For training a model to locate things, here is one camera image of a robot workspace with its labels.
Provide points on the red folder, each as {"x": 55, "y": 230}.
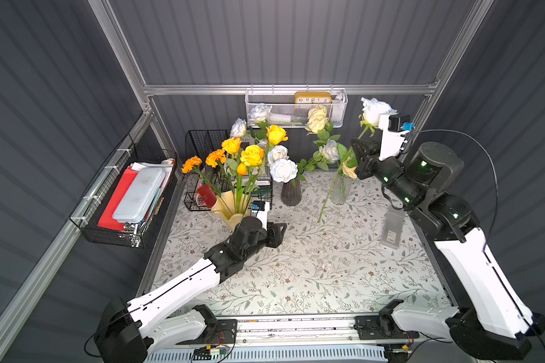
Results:
{"x": 107, "y": 220}

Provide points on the yellow wavy glass vase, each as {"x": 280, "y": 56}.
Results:
{"x": 225, "y": 207}

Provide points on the white rose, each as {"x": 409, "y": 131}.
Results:
{"x": 258, "y": 120}
{"x": 283, "y": 170}
{"x": 327, "y": 154}
{"x": 276, "y": 153}
{"x": 238, "y": 129}

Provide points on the green leafy flower stem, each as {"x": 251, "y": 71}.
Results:
{"x": 369, "y": 119}

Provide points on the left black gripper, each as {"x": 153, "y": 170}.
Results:
{"x": 275, "y": 234}

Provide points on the light blue flat case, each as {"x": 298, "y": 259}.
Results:
{"x": 136, "y": 202}

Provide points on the purple ribbed glass vase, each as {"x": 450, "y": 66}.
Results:
{"x": 291, "y": 194}

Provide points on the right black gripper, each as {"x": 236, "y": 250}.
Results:
{"x": 368, "y": 159}

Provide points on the black wire desk organizer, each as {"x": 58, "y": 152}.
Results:
{"x": 200, "y": 143}

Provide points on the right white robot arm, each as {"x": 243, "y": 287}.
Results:
{"x": 498, "y": 325}

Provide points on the clear glass vase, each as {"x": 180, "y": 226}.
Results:
{"x": 341, "y": 189}

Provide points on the floral patterned table mat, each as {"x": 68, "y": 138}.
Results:
{"x": 331, "y": 260}

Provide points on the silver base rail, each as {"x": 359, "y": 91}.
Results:
{"x": 340, "y": 338}

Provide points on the red leather wallet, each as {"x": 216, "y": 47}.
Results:
{"x": 206, "y": 197}

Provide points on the black wire side basket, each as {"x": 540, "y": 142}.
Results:
{"x": 140, "y": 154}

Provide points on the grey packet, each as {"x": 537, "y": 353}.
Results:
{"x": 392, "y": 229}

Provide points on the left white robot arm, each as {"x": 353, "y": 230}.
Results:
{"x": 177, "y": 295}

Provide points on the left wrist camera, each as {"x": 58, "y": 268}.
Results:
{"x": 260, "y": 210}

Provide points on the orange rose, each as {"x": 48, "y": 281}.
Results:
{"x": 276, "y": 134}
{"x": 252, "y": 157}
{"x": 232, "y": 147}

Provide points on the small orange rosebud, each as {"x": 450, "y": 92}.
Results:
{"x": 241, "y": 172}

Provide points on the cream rose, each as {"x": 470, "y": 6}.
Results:
{"x": 318, "y": 112}
{"x": 322, "y": 128}
{"x": 349, "y": 171}

